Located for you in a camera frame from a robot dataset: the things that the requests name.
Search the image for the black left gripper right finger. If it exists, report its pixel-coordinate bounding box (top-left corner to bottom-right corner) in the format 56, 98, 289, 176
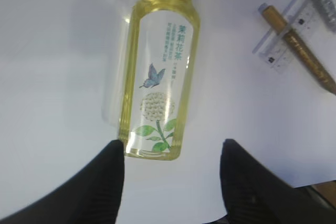
219, 139, 335, 223

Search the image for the clear plastic ruler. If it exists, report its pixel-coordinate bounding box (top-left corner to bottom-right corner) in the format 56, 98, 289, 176
252, 0, 335, 73

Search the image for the gold glitter pen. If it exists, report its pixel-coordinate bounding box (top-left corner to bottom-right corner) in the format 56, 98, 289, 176
259, 4, 335, 94

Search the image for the yellow tea bottle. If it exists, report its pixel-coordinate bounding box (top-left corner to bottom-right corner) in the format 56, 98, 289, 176
118, 0, 201, 161

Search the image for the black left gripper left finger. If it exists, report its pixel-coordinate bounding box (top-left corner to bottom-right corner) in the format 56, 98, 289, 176
1, 140, 124, 223

